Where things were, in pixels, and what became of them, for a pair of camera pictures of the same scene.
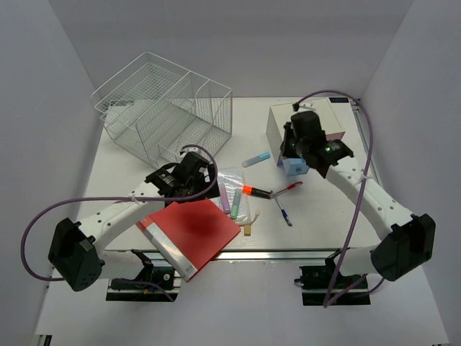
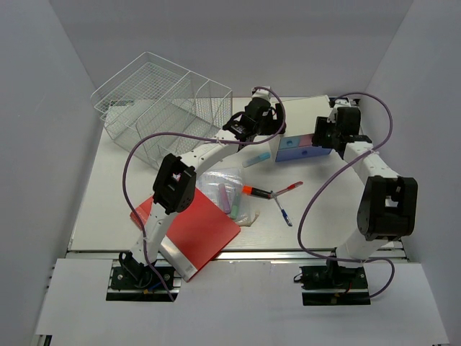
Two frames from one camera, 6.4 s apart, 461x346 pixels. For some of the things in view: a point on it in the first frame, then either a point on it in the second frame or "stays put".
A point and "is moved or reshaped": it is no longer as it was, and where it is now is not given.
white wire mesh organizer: (155, 109) stays put
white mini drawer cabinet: (279, 116) is moved or reshaped
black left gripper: (211, 175) → (274, 125)
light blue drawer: (295, 166) is moved or reshaped
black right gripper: (287, 134) → (321, 125)
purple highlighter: (225, 198) stays put
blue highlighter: (256, 160) stays put
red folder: (191, 233) stays put
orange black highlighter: (249, 190) stays put
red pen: (291, 187) stays put
